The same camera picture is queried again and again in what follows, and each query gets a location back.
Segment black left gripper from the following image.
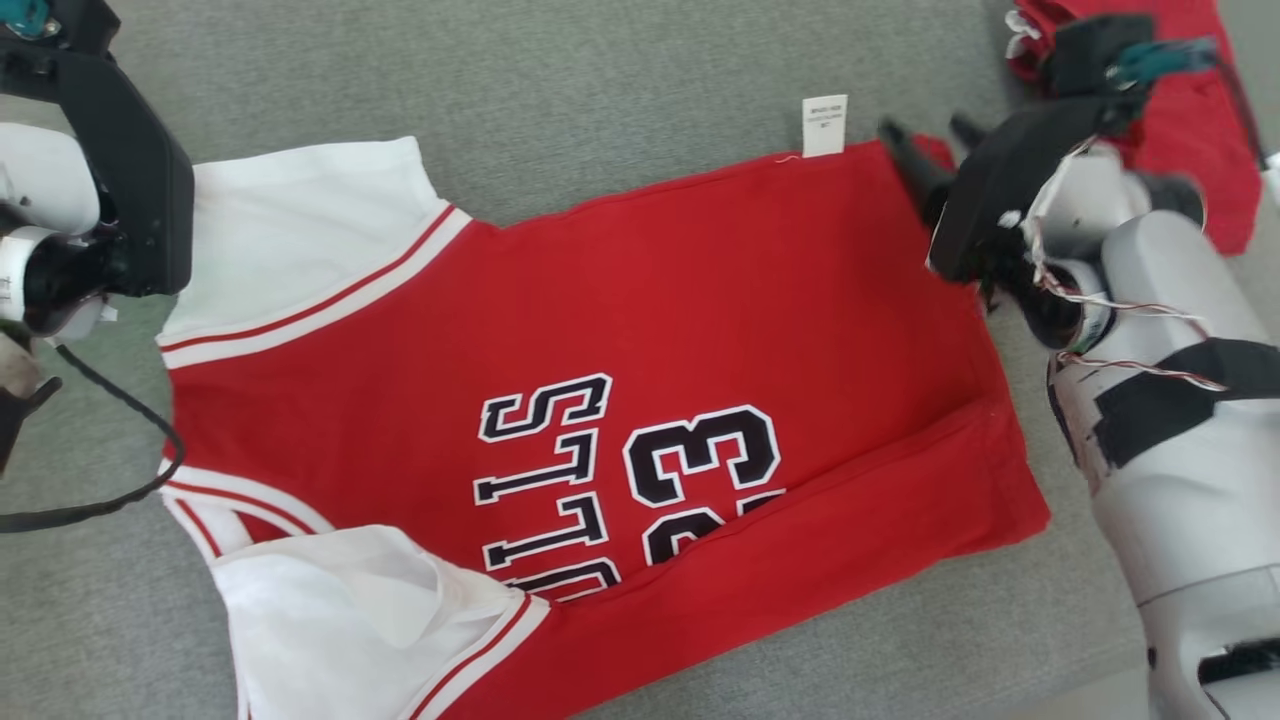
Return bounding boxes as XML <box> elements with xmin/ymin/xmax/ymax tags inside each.
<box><xmin>0</xmin><ymin>48</ymin><xmax>198</xmax><ymax>300</ymax></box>

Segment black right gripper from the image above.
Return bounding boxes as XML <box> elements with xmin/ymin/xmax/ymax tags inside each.
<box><xmin>877</xmin><ymin>93</ymin><xmax>1133</xmax><ymax>288</ymax></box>

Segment red shorts with white stripes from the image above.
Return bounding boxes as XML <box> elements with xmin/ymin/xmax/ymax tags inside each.
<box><xmin>1003</xmin><ymin>0</ymin><xmax>1264</xmax><ymax>258</ymax></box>

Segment red basketball jersey white sleeves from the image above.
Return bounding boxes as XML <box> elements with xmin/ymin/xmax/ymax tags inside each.
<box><xmin>155</xmin><ymin>93</ymin><xmax>1054</xmax><ymax>720</ymax></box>

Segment grey fabric sofa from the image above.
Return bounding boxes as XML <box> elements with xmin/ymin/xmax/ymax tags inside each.
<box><xmin>0</xmin><ymin>0</ymin><xmax>1280</xmax><ymax>720</ymax></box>

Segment teal left camera connector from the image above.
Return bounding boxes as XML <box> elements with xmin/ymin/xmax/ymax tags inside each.
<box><xmin>0</xmin><ymin>0</ymin><xmax>53</xmax><ymax>38</ymax></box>

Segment teal camera connector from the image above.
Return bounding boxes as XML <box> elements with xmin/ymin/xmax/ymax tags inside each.
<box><xmin>0</xmin><ymin>0</ymin><xmax>53</xmax><ymax>38</ymax></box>
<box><xmin>1108</xmin><ymin>37</ymin><xmax>1220</xmax><ymax>88</ymax></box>

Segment thin red white wire bundle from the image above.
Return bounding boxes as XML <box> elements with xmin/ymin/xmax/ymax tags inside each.
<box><xmin>1028</xmin><ymin>138</ymin><xmax>1233</xmax><ymax>393</ymax></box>

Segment teal right camera connector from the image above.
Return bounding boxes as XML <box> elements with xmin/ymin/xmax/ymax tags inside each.
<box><xmin>1108</xmin><ymin>37</ymin><xmax>1220</xmax><ymax>88</ymax></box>

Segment thin black cable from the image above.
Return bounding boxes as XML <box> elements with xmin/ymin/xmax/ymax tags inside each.
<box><xmin>1208</xmin><ymin>48</ymin><xmax>1273</xmax><ymax>169</ymax></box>
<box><xmin>0</xmin><ymin>343</ymin><xmax>188</xmax><ymax>534</ymax></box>

